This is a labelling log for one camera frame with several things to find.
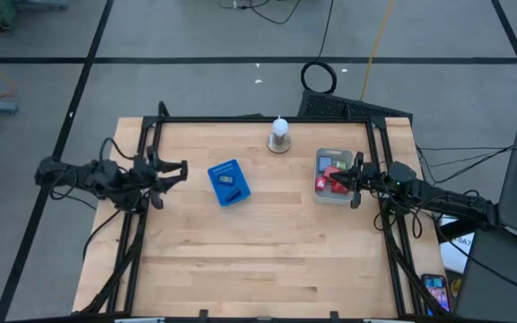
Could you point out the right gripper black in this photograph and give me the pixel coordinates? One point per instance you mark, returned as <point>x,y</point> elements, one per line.
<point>368,178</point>

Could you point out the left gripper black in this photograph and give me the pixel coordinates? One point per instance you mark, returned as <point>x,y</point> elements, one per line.
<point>144,175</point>

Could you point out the small green charger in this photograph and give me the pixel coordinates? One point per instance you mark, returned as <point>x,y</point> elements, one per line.
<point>341,164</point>

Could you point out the light blue charger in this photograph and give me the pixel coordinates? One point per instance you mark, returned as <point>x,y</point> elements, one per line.
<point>324,163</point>

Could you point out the dark blue digital display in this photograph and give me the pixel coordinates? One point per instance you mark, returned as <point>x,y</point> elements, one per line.
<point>233,194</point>

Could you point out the blue plastic basket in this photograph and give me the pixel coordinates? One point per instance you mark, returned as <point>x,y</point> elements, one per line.
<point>242,181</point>

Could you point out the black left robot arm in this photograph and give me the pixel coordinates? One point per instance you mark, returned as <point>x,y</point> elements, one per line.
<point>92,177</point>

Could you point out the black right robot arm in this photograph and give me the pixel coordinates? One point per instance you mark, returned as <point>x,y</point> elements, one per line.
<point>442,197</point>

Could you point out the grey plastic bin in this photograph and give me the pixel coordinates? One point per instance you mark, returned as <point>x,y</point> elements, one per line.
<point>326,198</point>

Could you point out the black perforated panel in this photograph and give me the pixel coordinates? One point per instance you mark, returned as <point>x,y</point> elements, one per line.
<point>330,107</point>

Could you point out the round wooden bulb stand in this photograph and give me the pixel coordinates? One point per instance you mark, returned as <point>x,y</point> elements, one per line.
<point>278,145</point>

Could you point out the white light bulb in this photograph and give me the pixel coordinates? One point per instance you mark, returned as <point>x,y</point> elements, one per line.
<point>280,127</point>

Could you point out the black support bar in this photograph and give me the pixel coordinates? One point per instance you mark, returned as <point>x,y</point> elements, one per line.
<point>460,229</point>

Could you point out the white paper sign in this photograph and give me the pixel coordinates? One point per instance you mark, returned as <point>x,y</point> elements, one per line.
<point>453,255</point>

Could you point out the smartphone with lit screen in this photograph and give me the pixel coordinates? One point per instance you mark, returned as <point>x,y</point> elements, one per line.
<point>436,291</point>

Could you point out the yellow round object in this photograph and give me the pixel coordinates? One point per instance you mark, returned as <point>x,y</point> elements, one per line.
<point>455,285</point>

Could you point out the dark grey cabinet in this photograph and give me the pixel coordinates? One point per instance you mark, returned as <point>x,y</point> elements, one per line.
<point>501,287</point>

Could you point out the grey flat object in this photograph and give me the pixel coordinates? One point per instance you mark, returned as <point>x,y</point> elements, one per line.
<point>43,4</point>

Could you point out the black aluminium table frame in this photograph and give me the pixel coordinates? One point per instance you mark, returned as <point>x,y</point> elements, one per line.
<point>263,119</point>

